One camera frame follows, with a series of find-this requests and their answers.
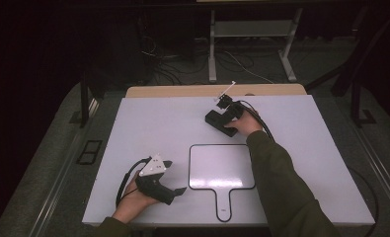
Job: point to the black metal stand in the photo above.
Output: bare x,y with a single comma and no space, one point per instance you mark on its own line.
84,105
356,105

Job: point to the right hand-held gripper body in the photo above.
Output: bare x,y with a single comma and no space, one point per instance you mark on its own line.
233,107

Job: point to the metal floor rail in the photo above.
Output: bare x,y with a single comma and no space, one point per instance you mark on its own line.
385,184
56,192

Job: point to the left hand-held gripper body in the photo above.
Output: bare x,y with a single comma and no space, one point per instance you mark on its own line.
154,187

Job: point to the person's left hand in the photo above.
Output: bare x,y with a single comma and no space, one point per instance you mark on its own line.
131,204

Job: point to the white metal stand frame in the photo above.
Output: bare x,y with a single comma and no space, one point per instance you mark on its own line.
212,49

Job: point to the person's right hand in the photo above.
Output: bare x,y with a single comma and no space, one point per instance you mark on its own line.
247,125

